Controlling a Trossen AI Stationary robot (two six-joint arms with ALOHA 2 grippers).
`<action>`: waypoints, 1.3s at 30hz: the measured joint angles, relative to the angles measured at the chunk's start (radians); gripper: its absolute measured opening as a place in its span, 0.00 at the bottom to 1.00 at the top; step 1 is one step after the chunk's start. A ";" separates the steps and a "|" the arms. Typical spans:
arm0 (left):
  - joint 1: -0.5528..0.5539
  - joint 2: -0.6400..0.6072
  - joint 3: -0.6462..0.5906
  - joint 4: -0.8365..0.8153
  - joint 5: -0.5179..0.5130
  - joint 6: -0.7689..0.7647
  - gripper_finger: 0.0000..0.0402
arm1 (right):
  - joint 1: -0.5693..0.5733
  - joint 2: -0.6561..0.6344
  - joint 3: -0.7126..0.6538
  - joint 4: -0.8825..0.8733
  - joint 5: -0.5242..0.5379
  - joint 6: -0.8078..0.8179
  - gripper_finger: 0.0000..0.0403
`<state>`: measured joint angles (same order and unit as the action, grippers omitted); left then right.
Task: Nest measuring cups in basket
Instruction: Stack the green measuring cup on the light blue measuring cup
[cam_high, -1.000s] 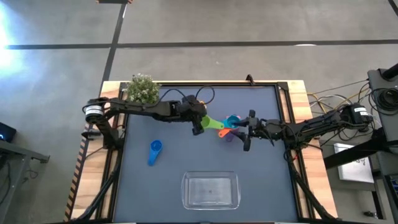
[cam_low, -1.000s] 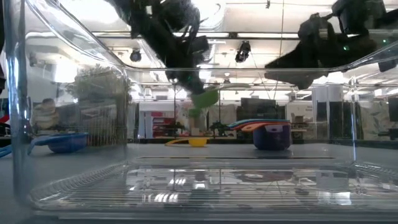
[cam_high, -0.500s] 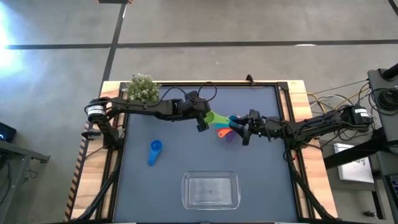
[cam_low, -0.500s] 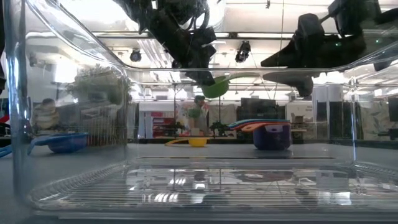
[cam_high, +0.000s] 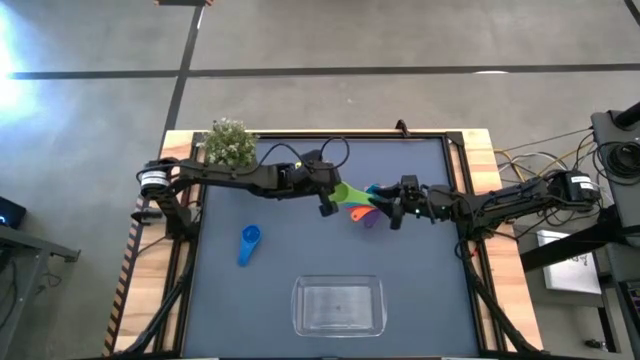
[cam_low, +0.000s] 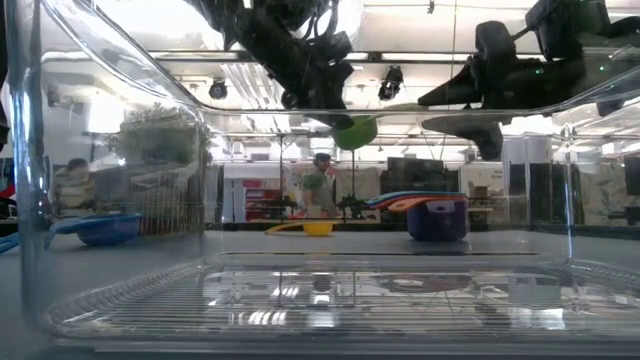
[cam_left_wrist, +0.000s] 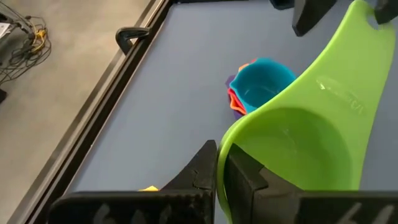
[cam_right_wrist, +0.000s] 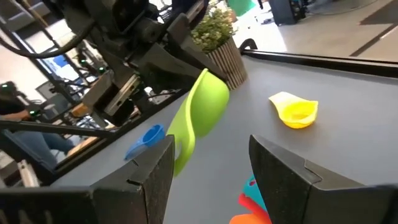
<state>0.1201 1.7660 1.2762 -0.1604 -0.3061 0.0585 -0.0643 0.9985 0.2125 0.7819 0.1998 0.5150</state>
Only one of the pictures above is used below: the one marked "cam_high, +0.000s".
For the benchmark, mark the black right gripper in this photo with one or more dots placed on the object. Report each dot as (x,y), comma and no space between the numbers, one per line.
(422,204)

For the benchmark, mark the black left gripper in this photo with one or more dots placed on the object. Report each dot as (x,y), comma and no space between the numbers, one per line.
(307,180)

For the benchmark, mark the green measuring cup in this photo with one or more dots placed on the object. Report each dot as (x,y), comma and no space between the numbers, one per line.
(345,194)

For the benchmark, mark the teal measuring cup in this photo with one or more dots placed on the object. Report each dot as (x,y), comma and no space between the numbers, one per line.
(373,189)

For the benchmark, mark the red measuring cup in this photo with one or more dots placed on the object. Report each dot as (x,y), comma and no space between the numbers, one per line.
(352,207)

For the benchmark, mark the orange measuring cup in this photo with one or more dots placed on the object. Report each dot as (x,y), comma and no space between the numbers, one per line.
(360,214)

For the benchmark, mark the yellow measuring cup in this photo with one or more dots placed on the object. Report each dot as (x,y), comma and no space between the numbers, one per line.
(298,164)

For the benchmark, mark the blue measuring cup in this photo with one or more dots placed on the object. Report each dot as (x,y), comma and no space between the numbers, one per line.
(248,242)

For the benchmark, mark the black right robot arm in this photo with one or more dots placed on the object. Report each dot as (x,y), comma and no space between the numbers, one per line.
(510,200)

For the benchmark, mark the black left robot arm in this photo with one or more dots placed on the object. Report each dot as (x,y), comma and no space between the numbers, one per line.
(220,177)

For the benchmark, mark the purple measuring cup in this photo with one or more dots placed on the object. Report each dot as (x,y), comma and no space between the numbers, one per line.
(372,221)

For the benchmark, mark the clear plastic basket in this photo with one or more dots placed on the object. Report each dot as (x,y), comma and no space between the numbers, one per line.
(340,305)

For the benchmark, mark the black table clamp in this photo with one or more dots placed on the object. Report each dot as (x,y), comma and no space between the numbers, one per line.
(402,127)

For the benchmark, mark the potted artificial plant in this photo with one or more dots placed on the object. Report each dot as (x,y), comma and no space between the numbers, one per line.
(230,142)

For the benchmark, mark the white paper sheet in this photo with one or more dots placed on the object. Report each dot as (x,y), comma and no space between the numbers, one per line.
(570,270)

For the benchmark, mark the grey equipment cart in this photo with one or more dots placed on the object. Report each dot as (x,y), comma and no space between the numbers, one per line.
(612,130)

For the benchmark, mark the grey metal stand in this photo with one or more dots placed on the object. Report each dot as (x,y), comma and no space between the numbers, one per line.
(25,250)

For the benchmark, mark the black device with blue light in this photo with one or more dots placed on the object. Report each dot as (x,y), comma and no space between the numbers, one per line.
(10,212)

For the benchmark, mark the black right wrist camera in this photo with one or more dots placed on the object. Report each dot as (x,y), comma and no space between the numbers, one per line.
(410,182)

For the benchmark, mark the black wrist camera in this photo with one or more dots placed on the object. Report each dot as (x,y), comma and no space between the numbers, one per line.
(410,182)
(312,157)

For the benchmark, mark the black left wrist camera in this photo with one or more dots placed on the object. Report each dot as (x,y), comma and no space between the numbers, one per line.
(312,157)

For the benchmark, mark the black metal table frame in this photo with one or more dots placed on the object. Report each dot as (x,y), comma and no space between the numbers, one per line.
(462,165)

